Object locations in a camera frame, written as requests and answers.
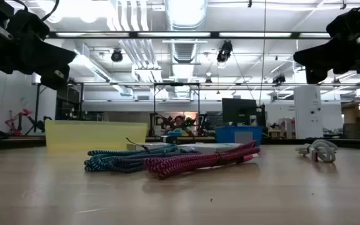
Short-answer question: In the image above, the teal braided cable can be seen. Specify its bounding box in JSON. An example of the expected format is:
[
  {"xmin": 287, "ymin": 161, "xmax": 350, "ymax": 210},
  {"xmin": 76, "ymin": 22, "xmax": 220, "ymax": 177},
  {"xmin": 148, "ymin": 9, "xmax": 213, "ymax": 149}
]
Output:
[{"xmin": 84, "ymin": 144, "xmax": 181, "ymax": 173}]

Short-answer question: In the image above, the black computer monitor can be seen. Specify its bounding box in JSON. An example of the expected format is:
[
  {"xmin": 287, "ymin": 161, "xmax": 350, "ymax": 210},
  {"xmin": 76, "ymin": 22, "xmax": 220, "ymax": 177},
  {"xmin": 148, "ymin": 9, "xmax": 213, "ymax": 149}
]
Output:
[{"xmin": 221, "ymin": 97, "xmax": 258, "ymax": 127}]

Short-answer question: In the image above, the silver round ventilation duct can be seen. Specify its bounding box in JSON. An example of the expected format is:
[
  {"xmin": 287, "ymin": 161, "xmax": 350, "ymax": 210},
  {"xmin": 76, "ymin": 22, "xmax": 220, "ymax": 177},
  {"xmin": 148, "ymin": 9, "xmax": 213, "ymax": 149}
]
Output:
[{"xmin": 164, "ymin": 0, "xmax": 209, "ymax": 98}]

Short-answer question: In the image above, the navy braided cable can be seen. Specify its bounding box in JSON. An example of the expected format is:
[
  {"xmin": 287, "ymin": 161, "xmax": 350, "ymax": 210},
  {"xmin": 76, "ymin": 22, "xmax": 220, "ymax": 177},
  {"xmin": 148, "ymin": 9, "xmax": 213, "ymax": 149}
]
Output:
[{"xmin": 107, "ymin": 149, "xmax": 199, "ymax": 174}]

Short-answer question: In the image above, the white box with printed labels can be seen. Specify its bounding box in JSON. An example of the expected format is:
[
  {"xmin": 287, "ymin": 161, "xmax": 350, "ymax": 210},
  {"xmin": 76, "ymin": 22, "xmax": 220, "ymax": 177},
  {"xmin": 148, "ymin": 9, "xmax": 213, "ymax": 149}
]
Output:
[{"xmin": 126, "ymin": 142, "xmax": 178, "ymax": 152}]

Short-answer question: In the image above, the white coiled cable bundle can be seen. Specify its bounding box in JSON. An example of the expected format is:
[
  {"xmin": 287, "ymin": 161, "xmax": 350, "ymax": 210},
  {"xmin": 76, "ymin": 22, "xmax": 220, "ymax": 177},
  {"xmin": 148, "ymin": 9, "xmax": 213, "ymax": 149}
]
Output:
[{"xmin": 295, "ymin": 139, "xmax": 339, "ymax": 164}]

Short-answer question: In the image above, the black shelving rack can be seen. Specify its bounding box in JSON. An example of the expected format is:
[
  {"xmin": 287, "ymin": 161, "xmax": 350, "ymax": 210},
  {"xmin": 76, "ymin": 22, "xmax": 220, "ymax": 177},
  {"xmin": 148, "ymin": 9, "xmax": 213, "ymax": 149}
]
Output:
[{"xmin": 56, "ymin": 82, "xmax": 84, "ymax": 121}]

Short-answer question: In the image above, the white pillar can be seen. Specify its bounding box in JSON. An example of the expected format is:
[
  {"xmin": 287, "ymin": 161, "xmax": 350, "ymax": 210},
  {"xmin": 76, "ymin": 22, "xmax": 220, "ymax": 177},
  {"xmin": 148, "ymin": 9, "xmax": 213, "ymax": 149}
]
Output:
[{"xmin": 293, "ymin": 85, "xmax": 324, "ymax": 139}]

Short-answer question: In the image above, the black table frame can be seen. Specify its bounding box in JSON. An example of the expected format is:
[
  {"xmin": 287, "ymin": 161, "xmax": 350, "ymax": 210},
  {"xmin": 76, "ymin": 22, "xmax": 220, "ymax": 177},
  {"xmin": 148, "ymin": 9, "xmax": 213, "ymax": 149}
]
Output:
[{"xmin": 0, "ymin": 136, "xmax": 360, "ymax": 153}]

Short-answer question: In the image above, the black ceiling camera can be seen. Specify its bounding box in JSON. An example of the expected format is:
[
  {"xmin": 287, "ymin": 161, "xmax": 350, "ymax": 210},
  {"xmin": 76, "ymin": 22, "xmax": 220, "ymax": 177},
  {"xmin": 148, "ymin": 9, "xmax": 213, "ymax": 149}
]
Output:
[
  {"xmin": 216, "ymin": 40, "xmax": 234, "ymax": 64},
  {"xmin": 111, "ymin": 49, "xmax": 124, "ymax": 63}
]

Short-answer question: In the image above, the blue plastic basket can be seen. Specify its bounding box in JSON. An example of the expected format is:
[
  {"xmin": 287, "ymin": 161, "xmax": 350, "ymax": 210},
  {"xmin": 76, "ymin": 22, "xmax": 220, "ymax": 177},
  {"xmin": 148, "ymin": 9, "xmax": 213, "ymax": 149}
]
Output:
[{"xmin": 214, "ymin": 125, "xmax": 264, "ymax": 146}]

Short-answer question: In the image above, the yellow translucent plastic bin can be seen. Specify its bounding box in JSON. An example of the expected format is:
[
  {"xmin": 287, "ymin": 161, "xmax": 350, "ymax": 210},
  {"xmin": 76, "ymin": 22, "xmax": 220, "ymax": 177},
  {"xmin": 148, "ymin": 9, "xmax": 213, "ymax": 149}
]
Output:
[{"xmin": 44, "ymin": 120, "xmax": 149, "ymax": 153}]

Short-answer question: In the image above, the person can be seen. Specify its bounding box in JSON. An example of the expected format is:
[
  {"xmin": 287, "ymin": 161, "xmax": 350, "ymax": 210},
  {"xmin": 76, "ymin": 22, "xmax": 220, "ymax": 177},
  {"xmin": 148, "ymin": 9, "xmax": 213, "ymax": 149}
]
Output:
[{"xmin": 172, "ymin": 115, "xmax": 188, "ymax": 133}]

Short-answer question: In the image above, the white box with reader picture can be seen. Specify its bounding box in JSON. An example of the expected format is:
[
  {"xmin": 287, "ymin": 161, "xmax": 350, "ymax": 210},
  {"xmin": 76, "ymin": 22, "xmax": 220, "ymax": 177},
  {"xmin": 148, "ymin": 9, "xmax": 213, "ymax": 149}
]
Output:
[{"xmin": 176, "ymin": 142, "xmax": 244, "ymax": 155}]

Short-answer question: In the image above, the pink braided cable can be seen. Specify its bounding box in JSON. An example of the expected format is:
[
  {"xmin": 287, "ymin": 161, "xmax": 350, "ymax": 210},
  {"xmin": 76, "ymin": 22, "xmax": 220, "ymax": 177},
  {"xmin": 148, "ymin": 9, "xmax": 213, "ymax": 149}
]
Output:
[{"xmin": 144, "ymin": 140, "xmax": 261, "ymax": 180}]

